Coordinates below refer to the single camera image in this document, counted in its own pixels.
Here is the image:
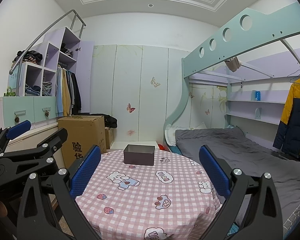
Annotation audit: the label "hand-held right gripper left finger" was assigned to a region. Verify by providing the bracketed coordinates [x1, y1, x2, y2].
[16, 145, 102, 240]

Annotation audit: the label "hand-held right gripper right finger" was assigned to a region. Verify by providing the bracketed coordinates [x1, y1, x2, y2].
[197, 145, 290, 240]

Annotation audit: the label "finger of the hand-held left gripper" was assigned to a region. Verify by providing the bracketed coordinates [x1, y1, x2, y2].
[4, 127, 68, 161]
[0, 119, 32, 161]

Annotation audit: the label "grey tin box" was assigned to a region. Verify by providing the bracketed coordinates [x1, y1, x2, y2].
[123, 144, 155, 166]

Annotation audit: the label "beige low cabinet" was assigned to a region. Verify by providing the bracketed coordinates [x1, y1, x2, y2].
[6, 124, 65, 153]

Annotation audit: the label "mint drawer cabinet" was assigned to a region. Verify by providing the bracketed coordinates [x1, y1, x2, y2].
[0, 96, 57, 131]

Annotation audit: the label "large cardboard box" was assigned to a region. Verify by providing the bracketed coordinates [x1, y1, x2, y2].
[57, 115, 107, 172]

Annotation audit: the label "grey blanket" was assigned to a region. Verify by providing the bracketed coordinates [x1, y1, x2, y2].
[174, 126, 300, 232]

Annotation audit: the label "green plastic basket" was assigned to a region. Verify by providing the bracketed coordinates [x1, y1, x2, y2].
[3, 87, 17, 98]

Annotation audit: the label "small cardboard box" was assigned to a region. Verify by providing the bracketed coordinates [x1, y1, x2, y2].
[105, 129, 115, 150]

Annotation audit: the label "folded blue clothes stack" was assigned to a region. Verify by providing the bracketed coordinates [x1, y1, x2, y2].
[25, 83, 42, 96]

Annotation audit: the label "row of hanging clothes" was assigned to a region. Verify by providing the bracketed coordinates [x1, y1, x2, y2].
[55, 66, 82, 118]

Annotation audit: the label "light blue sign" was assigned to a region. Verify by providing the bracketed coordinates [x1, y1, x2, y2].
[7, 73, 19, 91]

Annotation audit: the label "black clothes heap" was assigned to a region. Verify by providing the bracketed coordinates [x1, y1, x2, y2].
[104, 114, 119, 131]

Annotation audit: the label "white pillow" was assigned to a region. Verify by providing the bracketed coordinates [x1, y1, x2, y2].
[164, 122, 207, 147]

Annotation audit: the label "pink checked tablecloth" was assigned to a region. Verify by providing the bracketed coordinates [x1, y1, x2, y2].
[75, 149, 223, 240]

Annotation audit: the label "dark clothes pile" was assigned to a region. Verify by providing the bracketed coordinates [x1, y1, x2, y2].
[13, 50, 44, 65]

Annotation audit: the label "lilac open shelf unit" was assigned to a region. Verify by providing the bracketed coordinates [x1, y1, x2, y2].
[9, 27, 94, 114]

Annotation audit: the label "folded dark clothes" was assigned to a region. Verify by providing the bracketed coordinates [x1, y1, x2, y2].
[60, 42, 75, 57]

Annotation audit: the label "yellow and navy jacket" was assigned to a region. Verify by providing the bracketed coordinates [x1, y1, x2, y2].
[272, 74, 300, 165]

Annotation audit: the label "metal handrail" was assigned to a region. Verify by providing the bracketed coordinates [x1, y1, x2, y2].
[9, 9, 87, 74]

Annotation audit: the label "beige cloth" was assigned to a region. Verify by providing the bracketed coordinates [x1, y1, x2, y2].
[224, 57, 242, 73]

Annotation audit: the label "white panel wardrobe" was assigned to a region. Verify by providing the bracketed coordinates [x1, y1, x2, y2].
[90, 44, 193, 143]

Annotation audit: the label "lilac wall shelf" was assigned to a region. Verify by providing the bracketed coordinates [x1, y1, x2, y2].
[224, 112, 282, 125]
[226, 99, 287, 105]

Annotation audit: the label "mint bunk bed frame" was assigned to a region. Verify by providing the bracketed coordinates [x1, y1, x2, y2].
[164, 2, 300, 153]

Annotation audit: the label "wire clothes hanger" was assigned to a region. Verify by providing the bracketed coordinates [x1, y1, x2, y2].
[289, 66, 300, 84]

